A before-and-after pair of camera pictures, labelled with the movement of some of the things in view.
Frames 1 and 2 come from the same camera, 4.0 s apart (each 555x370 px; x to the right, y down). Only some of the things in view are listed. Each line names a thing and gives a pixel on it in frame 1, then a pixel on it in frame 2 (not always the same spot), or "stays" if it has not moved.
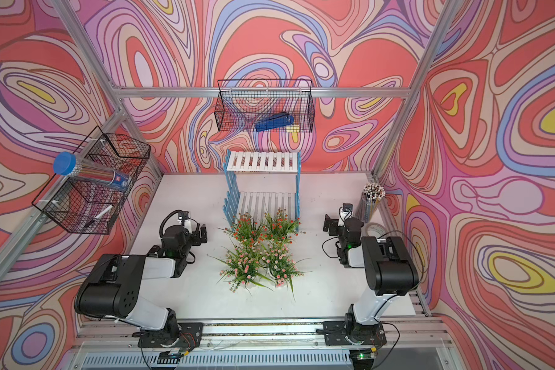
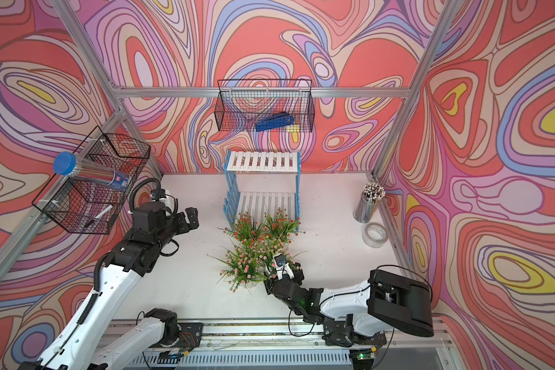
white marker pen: x=99 y=215 stays
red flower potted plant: x=246 y=231 stays
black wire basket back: x=240 y=103 stays
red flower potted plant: x=280 y=227 stays
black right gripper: x=327 y=220 to x=270 y=285
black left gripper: x=195 y=237 to x=184 y=227
